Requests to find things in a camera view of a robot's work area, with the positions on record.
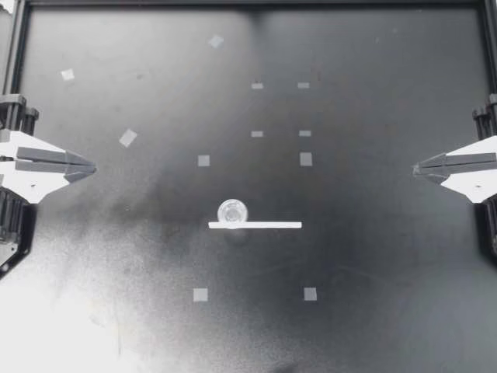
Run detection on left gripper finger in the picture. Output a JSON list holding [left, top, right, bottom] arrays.
[[0, 130, 98, 170], [0, 161, 97, 205]]

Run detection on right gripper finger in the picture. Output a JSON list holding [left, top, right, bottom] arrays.
[[413, 162, 497, 204], [412, 135, 497, 171]]

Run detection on clear plastic cup with lid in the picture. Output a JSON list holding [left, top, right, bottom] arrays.
[[216, 197, 249, 232]]

